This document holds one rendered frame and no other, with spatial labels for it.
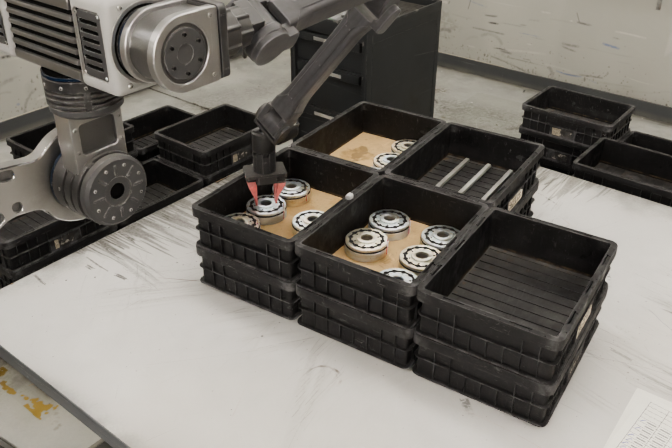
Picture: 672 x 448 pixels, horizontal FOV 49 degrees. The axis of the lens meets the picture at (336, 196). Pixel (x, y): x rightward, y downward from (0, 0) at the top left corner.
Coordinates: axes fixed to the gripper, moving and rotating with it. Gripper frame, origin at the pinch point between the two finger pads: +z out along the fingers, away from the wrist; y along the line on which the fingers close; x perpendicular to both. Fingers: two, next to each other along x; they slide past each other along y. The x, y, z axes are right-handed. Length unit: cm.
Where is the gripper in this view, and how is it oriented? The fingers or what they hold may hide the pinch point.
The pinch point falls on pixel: (266, 200)
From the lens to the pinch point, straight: 188.9
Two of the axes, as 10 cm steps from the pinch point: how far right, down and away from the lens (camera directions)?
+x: 2.5, 4.9, -8.4
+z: -0.1, 8.7, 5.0
